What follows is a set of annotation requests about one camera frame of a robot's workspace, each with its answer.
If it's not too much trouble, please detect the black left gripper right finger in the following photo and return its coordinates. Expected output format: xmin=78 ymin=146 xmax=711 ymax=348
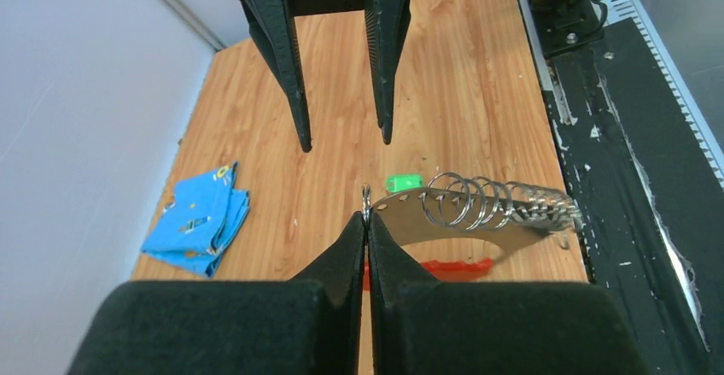
xmin=367 ymin=214 xmax=646 ymax=374

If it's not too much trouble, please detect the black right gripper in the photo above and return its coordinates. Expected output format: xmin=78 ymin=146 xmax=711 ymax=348
xmin=239 ymin=0 xmax=411 ymax=153

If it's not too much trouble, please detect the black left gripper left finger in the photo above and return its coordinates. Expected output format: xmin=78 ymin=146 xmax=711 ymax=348
xmin=68 ymin=213 xmax=365 ymax=374

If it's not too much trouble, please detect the metal keyring plate with spring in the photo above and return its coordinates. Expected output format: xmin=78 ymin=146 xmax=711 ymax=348
xmin=361 ymin=172 xmax=583 ymax=278

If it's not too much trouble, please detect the blue folded cloth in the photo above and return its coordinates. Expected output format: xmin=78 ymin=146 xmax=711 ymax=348
xmin=140 ymin=161 xmax=250 ymax=278

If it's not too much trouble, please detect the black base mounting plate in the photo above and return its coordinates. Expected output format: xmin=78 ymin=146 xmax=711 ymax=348
xmin=518 ymin=0 xmax=723 ymax=374

